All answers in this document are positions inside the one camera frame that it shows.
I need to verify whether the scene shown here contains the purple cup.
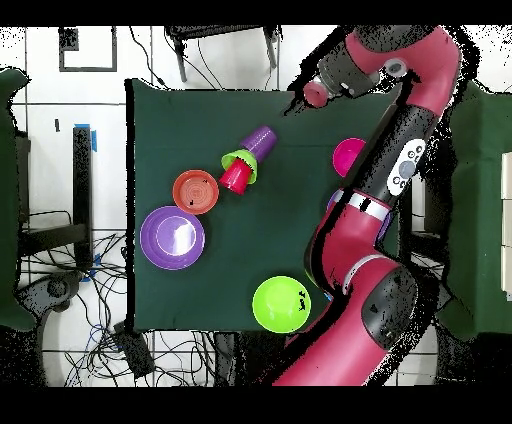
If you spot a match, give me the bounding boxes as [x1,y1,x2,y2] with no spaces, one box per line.
[239,124,278,164]

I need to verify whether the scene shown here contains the small green bowl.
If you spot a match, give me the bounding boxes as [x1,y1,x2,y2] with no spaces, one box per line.
[220,148,259,186]

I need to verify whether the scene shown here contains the red cup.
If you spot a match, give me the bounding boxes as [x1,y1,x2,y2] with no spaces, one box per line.
[218,158,254,197]

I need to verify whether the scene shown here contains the orange bowl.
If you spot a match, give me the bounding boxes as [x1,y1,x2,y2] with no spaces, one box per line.
[172,169,221,216]

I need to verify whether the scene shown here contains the pink bowl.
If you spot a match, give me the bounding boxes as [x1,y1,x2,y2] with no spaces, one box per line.
[331,137,367,178]

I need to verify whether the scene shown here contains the wide purple bowl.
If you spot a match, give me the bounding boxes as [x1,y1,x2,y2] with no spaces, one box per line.
[325,190,393,243]
[139,205,207,271]

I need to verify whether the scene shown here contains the dark green tablecloth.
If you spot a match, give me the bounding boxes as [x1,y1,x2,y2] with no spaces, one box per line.
[125,78,401,333]

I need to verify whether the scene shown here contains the green cloth covered table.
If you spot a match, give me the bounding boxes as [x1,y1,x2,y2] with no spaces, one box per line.
[435,79,512,341]
[0,67,37,333]

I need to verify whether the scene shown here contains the large green bowl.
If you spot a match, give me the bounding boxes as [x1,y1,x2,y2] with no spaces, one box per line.
[251,275,312,334]

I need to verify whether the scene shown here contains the black metal stand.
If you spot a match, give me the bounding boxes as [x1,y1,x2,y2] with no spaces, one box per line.
[17,126,94,271]

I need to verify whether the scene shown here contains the black power strip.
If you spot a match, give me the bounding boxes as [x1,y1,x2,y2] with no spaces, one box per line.
[111,321,156,379]

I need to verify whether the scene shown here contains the black grey machine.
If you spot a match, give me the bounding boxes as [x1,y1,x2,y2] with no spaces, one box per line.
[17,271,85,333]

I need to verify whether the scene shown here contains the black chair frame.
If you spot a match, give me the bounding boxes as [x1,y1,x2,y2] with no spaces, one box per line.
[164,25,283,83]

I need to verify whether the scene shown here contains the thin black floor cable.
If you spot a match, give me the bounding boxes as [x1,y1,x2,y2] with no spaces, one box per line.
[128,25,168,90]

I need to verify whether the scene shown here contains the dark square floor frame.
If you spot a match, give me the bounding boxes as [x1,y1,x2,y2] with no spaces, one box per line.
[58,25,118,73]

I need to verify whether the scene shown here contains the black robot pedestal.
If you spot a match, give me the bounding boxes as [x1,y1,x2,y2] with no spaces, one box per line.
[213,331,289,387]

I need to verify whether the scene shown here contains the grey cable bundle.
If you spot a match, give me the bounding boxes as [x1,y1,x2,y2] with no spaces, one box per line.
[19,209,217,387]

